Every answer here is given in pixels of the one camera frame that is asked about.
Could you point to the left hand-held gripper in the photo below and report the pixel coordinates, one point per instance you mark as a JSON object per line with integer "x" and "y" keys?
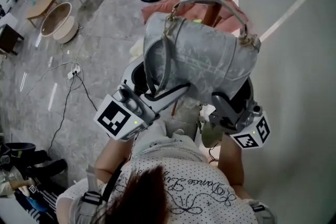
{"x": 115, "y": 119}

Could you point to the round beige basket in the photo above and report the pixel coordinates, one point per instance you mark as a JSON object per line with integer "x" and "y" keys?
{"x": 60, "y": 23}

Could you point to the striped black white bag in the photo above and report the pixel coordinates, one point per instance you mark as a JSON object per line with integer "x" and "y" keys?
{"x": 39, "y": 202}

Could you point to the grey backpack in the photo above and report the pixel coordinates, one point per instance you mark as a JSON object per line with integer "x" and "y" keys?
{"x": 199, "y": 57}

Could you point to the white power strip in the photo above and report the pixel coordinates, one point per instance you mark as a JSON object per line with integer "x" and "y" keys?
{"x": 74, "y": 72}

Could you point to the dark brown side table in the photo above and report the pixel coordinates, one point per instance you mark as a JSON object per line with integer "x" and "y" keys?
{"x": 9, "y": 38}

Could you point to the small round wooden table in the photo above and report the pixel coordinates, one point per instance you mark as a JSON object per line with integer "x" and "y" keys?
{"x": 42, "y": 6}

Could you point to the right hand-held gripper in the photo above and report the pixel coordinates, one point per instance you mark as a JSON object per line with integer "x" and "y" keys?
{"x": 252, "y": 133}

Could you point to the person's right forearm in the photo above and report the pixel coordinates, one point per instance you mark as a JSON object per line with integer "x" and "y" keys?
{"x": 231, "y": 160}

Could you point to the person's left forearm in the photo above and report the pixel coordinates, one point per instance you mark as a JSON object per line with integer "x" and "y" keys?
{"x": 113, "y": 157}

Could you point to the person's light grey trousers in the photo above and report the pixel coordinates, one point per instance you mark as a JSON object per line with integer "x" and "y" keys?
{"x": 160, "y": 136}

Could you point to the pale green pouch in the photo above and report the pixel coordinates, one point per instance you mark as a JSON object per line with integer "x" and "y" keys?
{"x": 211, "y": 135}

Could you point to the white box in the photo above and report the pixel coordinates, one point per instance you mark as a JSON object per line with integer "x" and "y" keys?
{"x": 7, "y": 21}

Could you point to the person's white dotted shirt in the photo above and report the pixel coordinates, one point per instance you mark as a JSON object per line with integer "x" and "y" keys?
{"x": 199, "y": 191}

